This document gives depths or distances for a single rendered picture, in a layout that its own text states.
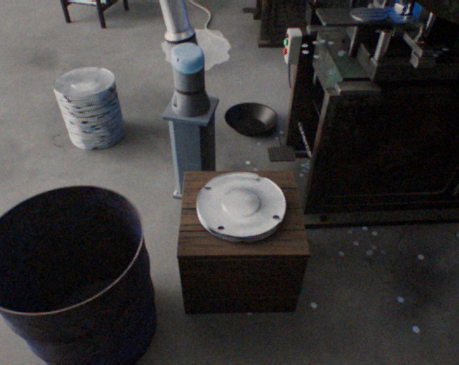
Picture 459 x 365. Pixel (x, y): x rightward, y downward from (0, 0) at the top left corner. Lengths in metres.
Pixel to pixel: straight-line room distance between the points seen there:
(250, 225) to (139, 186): 0.84
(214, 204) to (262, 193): 0.17
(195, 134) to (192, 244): 0.52
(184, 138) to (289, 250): 0.66
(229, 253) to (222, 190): 0.24
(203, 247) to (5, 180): 1.24
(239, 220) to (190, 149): 0.50
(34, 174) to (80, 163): 0.22
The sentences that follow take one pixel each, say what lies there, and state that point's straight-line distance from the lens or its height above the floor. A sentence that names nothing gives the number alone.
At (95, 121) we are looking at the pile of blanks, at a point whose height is 0.17.
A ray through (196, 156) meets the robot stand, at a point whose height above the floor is 0.26.
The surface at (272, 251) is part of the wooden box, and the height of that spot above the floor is 0.35.
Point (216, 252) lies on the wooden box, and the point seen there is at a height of 0.35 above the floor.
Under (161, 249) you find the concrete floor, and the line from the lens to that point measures 1.64.
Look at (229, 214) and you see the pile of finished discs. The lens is 1.24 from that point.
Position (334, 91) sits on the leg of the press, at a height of 0.62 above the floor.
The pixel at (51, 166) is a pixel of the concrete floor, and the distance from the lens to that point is 2.15.
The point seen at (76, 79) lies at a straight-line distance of 2.16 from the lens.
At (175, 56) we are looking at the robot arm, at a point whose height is 0.67.
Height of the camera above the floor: 1.30
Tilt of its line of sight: 44 degrees down
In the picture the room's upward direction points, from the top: 2 degrees clockwise
